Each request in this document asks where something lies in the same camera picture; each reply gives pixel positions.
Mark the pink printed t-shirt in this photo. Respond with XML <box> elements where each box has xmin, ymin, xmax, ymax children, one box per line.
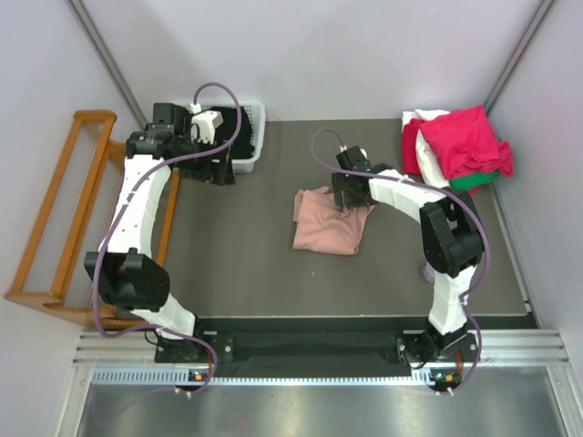
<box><xmin>292</xmin><ymin>186</ymin><xmax>374</xmax><ymax>256</ymax></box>

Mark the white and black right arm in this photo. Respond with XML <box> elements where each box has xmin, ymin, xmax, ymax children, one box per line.
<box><xmin>292</xmin><ymin>146</ymin><xmax>486</xmax><ymax>361</ymax></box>

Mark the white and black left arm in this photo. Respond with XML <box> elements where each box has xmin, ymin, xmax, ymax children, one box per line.
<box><xmin>84</xmin><ymin>103</ymin><xmax>230</xmax><ymax>361</ymax></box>

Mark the black folded t-shirt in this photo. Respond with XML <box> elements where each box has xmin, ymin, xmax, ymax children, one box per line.
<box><xmin>204</xmin><ymin>106</ymin><xmax>256</xmax><ymax>161</ymax></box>

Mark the white plastic basket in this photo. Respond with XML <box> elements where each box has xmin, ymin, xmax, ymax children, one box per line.
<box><xmin>187</xmin><ymin>101</ymin><xmax>266</xmax><ymax>174</ymax></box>

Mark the magenta t-shirt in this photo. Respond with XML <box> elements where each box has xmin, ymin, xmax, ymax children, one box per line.
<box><xmin>420</xmin><ymin>106</ymin><xmax>515</xmax><ymax>182</ymax></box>

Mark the green t-shirt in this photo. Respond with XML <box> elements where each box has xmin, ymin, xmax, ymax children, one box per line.
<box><xmin>449</xmin><ymin>171</ymin><xmax>501</xmax><ymax>194</ymax></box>

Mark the wooden rack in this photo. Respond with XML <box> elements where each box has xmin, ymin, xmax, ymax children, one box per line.
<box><xmin>4</xmin><ymin>108</ymin><xmax>181</xmax><ymax>329</ymax></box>

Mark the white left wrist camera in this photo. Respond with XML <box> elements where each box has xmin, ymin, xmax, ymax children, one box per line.
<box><xmin>188</xmin><ymin>103</ymin><xmax>223</xmax><ymax>145</ymax></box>

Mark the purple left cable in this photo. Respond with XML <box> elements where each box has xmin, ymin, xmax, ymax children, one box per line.
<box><xmin>91</xmin><ymin>81</ymin><xmax>244</xmax><ymax>395</ymax></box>

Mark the purple cable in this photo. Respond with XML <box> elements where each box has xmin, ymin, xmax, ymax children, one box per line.
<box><xmin>310</xmin><ymin>127</ymin><xmax>493</xmax><ymax>395</ymax></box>
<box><xmin>91</xmin><ymin>81</ymin><xmax>244</xmax><ymax>395</ymax></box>

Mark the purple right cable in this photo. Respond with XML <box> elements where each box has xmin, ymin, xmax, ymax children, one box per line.
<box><xmin>310</xmin><ymin>127</ymin><xmax>493</xmax><ymax>395</ymax></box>

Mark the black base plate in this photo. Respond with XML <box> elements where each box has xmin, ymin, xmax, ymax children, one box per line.
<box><xmin>155</xmin><ymin>316</ymin><xmax>478</xmax><ymax>379</ymax></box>

